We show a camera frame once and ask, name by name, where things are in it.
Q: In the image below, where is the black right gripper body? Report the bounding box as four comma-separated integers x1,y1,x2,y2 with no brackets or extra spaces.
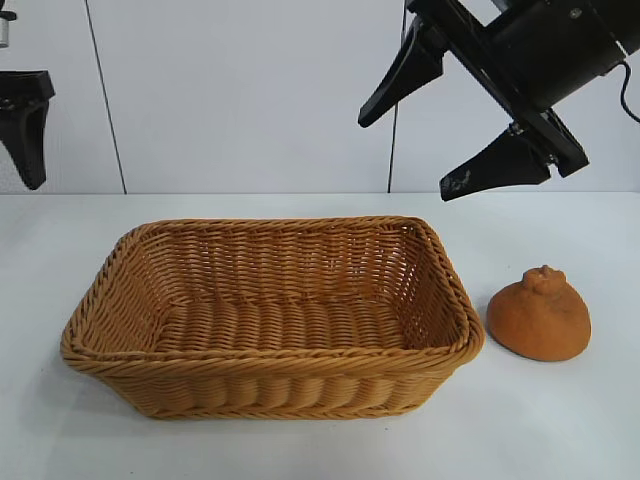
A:
405,0,628,180

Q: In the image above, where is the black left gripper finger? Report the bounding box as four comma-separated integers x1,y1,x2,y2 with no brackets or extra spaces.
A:
0,68,56,192

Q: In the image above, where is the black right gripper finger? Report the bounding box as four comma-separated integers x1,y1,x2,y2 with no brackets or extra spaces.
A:
439,132,552,203
357,12,446,130

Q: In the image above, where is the orange knobbed mandarin fruit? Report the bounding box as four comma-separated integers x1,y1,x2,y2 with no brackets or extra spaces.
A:
485,266,593,362

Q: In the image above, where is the brown woven wicker basket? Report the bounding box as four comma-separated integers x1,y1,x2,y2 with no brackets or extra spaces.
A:
59,214,487,421

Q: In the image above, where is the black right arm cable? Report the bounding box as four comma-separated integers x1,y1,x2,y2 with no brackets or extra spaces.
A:
617,59,640,124

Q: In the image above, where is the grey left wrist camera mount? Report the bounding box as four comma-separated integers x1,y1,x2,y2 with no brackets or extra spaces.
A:
0,0,18,49

